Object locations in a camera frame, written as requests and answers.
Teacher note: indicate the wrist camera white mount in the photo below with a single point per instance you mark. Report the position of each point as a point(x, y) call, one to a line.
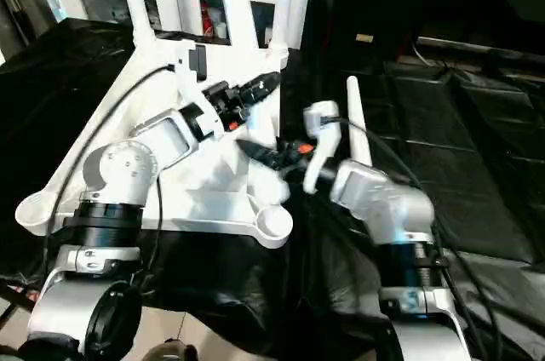
point(323, 122)
point(187, 63)

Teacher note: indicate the white plastic table top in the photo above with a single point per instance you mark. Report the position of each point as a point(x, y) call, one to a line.
point(221, 190)

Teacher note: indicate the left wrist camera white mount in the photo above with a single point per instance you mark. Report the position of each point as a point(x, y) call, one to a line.
point(187, 63)

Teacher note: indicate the long grey metal bar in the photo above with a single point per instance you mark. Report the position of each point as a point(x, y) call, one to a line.
point(481, 49)

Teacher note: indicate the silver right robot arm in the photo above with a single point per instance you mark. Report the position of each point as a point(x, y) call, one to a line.
point(383, 199)

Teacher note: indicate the black plastic mat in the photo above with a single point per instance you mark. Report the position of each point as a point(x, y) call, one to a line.
point(447, 165)

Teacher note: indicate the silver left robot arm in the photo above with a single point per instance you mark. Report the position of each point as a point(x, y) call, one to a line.
point(127, 165)

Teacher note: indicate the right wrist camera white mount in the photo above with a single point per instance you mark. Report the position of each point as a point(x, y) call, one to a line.
point(323, 122)

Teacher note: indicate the black case with yellow label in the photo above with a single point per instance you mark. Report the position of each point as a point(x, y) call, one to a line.
point(364, 37)

